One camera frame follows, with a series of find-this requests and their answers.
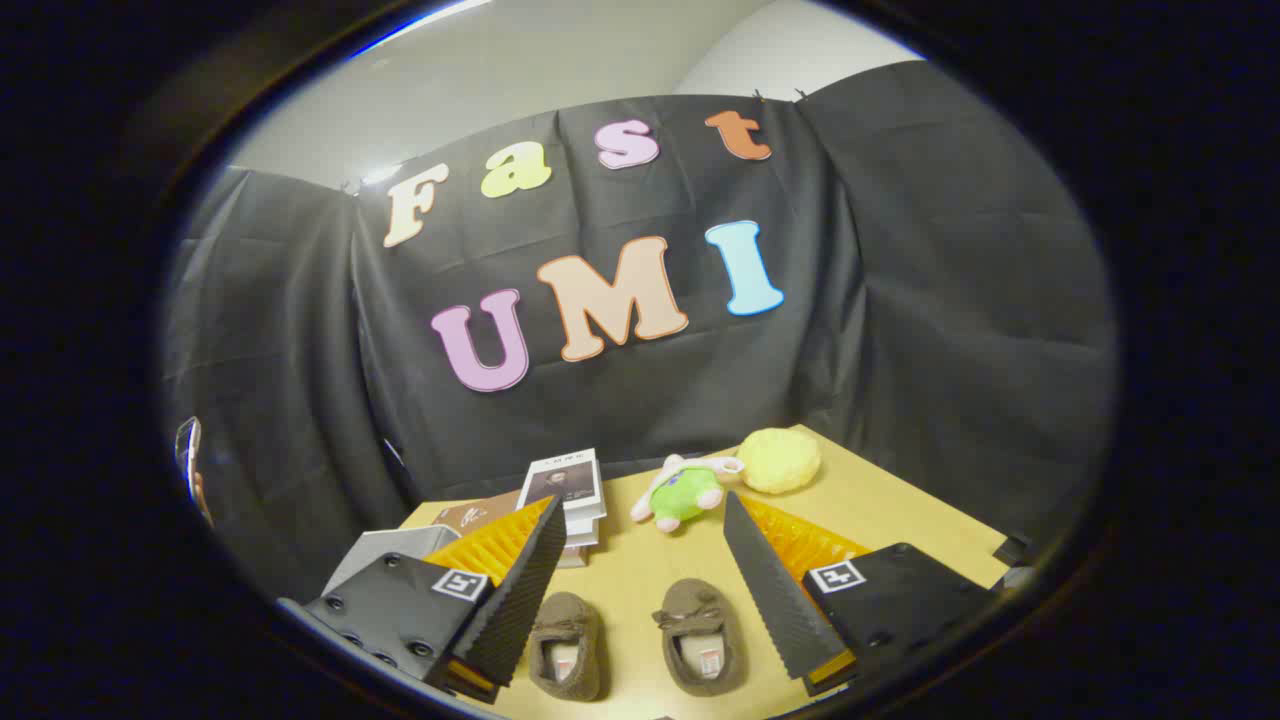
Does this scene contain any plain white book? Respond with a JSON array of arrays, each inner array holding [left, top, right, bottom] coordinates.
[[558, 503, 609, 569]]

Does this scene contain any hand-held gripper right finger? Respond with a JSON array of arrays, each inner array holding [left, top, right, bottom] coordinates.
[[724, 489, 998, 697]]

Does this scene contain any brown fuzzy shoe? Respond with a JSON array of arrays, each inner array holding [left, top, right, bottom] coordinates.
[[652, 578, 746, 697], [527, 592, 603, 701]]

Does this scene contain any black bracket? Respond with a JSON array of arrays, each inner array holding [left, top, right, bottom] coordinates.
[[993, 533, 1037, 591]]

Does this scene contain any yellow plush cushion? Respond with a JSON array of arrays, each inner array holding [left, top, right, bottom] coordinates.
[[737, 428, 823, 495]]

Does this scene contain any green plush toy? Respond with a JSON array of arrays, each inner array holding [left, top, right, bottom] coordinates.
[[630, 453, 746, 533]]

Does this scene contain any pale grey storage box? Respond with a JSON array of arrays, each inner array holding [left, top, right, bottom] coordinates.
[[325, 524, 463, 599]]

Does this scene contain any brown book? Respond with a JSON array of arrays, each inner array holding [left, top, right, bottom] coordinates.
[[432, 492, 523, 533]]

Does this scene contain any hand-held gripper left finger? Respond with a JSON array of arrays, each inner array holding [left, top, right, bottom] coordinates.
[[280, 495, 568, 704]]

